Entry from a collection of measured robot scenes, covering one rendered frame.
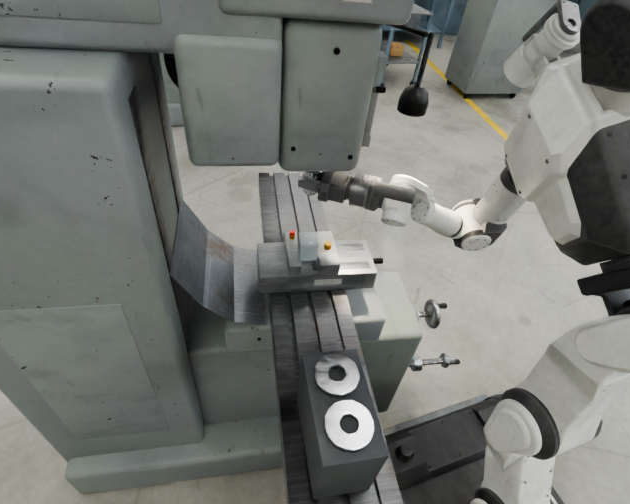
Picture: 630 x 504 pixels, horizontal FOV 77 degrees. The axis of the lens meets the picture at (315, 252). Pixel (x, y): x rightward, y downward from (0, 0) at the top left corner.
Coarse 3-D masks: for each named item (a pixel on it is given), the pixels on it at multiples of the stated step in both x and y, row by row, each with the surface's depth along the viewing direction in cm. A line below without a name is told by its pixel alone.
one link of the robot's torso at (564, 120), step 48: (576, 96) 55; (624, 96) 52; (528, 144) 65; (576, 144) 56; (624, 144) 54; (528, 192) 71; (576, 192) 58; (624, 192) 54; (576, 240) 63; (624, 240) 55
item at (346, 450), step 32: (320, 352) 82; (352, 352) 83; (320, 384) 76; (352, 384) 76; (320, 416) 72; (352, 416) 72; (320, 448) 68; (352, 448) 68; (384, 448) 69; (320, 480) 71; (352, 480) 74
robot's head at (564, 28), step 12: (564, 0) 65; (552, 12) 67; (564, 12) 64; (576, 12) 65; (540, 24) 69; (552, 24) 65; (564, 24) 64; (576, 24) 64; (528, 36) 72; (552, 36) 65; (564, 36) 64; (576, 36) 65
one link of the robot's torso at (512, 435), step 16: (512, 400) 83; (496, 416) 86; (512, 416) 81; (528, 416) 79; (496, 432) 87; (512, 432) 82; (528, 432) 79; (496, 448) 88; (512, 448) 83; (528, 448) 80; (496, 464) 96; (512, 464) 91; (528, 464) 89; (544, 464) 91; (496, 480) 97; (512, 480) 92; (528, 480) 90; (544, 480) 92; (480, 496) 101; (496, 496) 98; (512, 496) 93; (528, 496) 92; (544, 496) 94
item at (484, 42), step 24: (480, 0) 439; (504, 0) 415; (528, 0) 421; (552, 0) 427; (480, 24) 443; (504, 24) 433; (528, 24) 440; (456, 48) 488; (480, 48) 447; (504, 48) 452; (456, 72) 493; (480, 72) 466
